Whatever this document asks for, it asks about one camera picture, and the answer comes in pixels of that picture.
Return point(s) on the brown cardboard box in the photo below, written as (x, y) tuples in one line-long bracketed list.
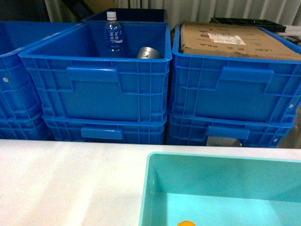
[(232, 41)]

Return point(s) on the blue crate bottom right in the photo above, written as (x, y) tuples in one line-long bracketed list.
[(195, 131)]

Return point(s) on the blue crate bottom middle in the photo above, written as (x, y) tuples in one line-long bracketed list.
[(103, 131)]

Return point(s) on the grey metal cup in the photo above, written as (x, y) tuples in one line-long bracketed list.
[(149, 53)]

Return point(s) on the blue crate top middle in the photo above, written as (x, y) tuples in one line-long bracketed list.
[(76, 78)]

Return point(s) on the blue water bottle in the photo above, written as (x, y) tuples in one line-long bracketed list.
[(113, 36)]

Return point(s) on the teal plastic bin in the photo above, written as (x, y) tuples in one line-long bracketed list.
[(210, 190)]

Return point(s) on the dark blue crate behind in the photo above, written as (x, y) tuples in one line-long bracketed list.
[(132, 14)]

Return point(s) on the blue crate top right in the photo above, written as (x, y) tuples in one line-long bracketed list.
[(235, 88)]

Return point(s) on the yellow rubber duck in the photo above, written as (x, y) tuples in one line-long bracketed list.
[(186, 223)]

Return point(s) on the blue crate bottom left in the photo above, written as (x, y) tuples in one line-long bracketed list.
[(25, 129)]

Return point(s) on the blue crate top left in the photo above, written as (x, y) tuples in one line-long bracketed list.
[(19, 99)]

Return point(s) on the black plastic tray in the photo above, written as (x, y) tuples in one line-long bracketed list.
[(265, 24)]

